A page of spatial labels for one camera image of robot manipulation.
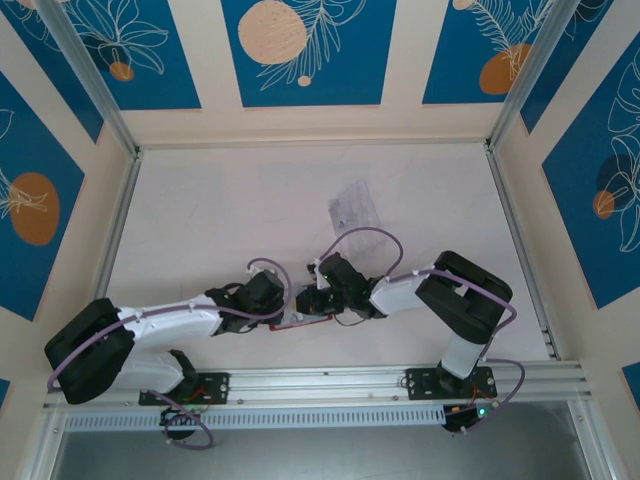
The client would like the clear plastic card box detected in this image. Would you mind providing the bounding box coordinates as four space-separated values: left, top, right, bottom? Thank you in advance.
327 178 392 261

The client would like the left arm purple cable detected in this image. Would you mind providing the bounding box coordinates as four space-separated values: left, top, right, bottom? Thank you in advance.
47 257 294 449

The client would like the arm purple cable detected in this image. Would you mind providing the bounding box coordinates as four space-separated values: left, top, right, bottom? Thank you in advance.
47 257 294 449
319 227 526 436

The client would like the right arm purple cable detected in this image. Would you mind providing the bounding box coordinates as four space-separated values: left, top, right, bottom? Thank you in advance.
319 227 526 436

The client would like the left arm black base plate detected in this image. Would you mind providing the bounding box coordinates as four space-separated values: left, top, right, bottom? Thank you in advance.
138 372 231 406

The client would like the long aluminium mounting rail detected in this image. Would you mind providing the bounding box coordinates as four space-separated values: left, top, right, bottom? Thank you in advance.
42 360 594 410

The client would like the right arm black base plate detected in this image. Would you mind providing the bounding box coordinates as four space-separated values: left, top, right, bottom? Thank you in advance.
405 366 499 401

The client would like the white slotted cable duct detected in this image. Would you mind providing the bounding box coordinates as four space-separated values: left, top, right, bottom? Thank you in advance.
63 405 447 432

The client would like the aluminium side rail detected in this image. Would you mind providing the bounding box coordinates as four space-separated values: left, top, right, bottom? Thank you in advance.
74 149 144 371
484 142 560 361

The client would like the blue floral wall panel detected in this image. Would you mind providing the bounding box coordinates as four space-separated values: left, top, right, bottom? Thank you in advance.
422 0 556 105
0 69 86 322
49 0 202 111
0 7 105 145
221 0 399 108
542 32 640 311

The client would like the aluminium frame post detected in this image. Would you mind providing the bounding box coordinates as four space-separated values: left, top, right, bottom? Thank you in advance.
487 0 574 151
37 0 142 157

